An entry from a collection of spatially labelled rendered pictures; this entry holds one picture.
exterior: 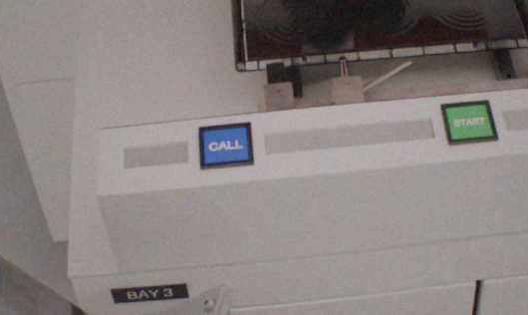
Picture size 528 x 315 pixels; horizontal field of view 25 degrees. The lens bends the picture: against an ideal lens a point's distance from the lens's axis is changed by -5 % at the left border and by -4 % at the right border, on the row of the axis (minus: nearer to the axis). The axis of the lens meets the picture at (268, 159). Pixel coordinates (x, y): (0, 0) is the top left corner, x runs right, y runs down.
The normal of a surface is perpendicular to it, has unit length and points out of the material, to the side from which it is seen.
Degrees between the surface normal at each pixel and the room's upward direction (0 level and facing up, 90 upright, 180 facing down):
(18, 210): 0
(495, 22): 0
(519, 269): 90
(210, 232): 90
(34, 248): 0
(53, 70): 90
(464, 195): 90
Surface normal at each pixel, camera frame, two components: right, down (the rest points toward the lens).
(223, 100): -0.07, -0.65
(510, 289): 0.07, 0.75
